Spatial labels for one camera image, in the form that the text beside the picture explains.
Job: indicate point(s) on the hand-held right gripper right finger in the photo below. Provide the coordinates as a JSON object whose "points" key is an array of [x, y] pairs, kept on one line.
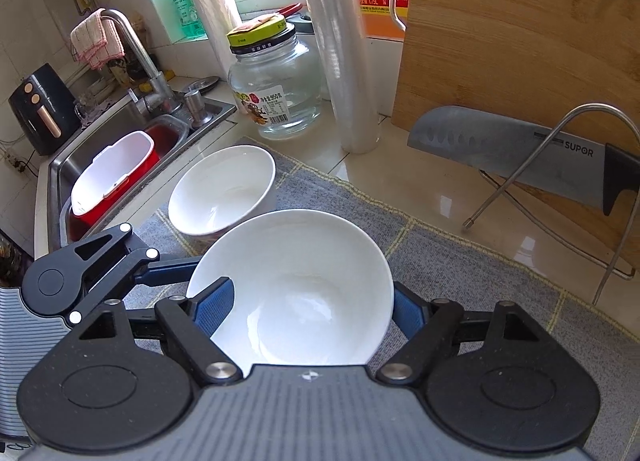
{"points": [[411, 311]]}

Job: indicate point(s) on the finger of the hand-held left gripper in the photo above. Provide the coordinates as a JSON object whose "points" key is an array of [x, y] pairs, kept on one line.
{"points": [[145, 325], [165, 272]]}

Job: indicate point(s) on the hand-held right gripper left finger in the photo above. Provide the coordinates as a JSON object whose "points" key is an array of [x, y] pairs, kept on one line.
{"points": [[212, 308]]}

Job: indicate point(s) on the plain white bowl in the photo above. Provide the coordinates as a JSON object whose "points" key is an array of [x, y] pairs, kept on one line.
{"points": [[300, 301]]}

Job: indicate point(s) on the grey blue checked towel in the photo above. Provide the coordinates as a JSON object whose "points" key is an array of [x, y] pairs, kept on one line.
{"points": [[450, 266]]}

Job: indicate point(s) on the white plastic basket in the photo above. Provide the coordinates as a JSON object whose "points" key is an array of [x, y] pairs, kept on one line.
{"points": [[115, 166]]}

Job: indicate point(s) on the red plastic basin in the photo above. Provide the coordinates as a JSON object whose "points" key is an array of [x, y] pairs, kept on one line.
{"points": [[167, 136]]}

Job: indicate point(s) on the steel sink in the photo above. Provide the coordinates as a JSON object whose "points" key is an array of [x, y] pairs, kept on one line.
{"points": [[115, 116]]}

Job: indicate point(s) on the steel sink soap dispenser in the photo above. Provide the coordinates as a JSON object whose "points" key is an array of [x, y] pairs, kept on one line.
{"points": [[196, 108]]}

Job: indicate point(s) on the black air fryer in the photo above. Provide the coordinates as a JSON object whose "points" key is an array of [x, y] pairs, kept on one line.
{"points": [[35, 111]]}

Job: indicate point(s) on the glass jar yellow lid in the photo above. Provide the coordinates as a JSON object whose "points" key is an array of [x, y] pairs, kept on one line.
{"points": [[280, 91]]}

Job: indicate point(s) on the steel faucet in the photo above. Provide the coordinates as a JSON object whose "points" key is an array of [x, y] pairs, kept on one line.
{"points": [[140, 51]]}

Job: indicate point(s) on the pink white dish rag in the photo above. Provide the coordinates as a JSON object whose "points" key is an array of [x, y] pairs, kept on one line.
{"points": [[95, 41]]}

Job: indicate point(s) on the clear plastic wrap roll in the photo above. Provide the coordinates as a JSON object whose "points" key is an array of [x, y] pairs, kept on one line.
{"points": [[340, 66]]}

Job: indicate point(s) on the white plastic bag roll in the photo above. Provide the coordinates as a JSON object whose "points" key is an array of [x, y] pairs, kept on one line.
{"points": [[210, 16]]}

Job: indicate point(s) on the bamboo cutting board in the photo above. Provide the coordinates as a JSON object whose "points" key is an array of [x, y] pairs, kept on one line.
{"points": [[500, 41]]}

